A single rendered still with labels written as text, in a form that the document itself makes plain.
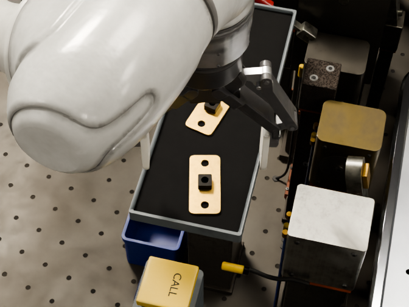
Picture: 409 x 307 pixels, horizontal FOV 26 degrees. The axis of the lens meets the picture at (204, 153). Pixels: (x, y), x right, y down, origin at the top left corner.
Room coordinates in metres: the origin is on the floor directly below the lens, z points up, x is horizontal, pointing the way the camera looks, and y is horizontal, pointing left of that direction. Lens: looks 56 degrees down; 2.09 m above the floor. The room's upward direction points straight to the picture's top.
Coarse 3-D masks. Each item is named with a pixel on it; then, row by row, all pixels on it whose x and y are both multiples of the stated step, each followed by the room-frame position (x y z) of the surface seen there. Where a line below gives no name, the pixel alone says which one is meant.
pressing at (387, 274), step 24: (408, 72) 0.87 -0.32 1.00; (408, 96) 0.83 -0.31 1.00; (408, 120) 0.78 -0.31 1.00; (408, 144) 0.74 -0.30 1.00; (408, 168) 0.70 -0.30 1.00; (384, 192) 0.66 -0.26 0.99; (408, 192) 0.66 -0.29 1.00; (384, 216) 0.62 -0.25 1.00; (408, 216) 0.62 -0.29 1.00; (384, 240) 0.58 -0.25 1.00; (408, 240) 0.58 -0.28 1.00; (384, 264) 0.54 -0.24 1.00; (408, 264) 0.54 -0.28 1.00; (384, 288) 0.51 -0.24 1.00; (408, 288) 0.51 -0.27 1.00
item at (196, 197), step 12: (192, 156) 0.61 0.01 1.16; (204, 156) 0.61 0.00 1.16; (216, 156) 0.61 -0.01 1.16; (192, 168) 0.59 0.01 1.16; (204, 168) 0.59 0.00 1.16; (216, 168) 0.59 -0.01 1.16; (192, 180) 0.58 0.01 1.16; (204, 180) 0.58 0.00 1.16; (216, 180) 0.58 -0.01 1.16; (192, 192) 0.56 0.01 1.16; (204, 192) 0.56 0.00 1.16; (216, 192) 0.56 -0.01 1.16; (192, 204) 0.54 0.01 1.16; (216, 204) 0.54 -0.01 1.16
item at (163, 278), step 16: (144, 272) 0.45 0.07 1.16; (160, 272) 0.45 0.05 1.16; (176, 272) 0.45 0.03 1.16; (192, 272) 0.45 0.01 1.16; (144, 288) 0.43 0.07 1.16; (160, 288) 0.43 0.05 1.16; (176, 288) 0.43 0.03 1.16; (192, 288) 0.43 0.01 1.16; (144, 304) 0.41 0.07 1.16; (160, 304) 0.41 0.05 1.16; (176, 304) 0.41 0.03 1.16
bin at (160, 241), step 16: (128, 224) 0.72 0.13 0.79; (144, 224) 0.77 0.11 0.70; (128, 240) 0.69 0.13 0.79; (144, 240) 0.74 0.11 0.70; (160, 240) 0.74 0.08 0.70; (176, 240) 0.74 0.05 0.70; (128, 256) 0.70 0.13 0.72; (144, 256) 0.69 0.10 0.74; (160, 256) 0.68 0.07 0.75; (176, 256) 0.68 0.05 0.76
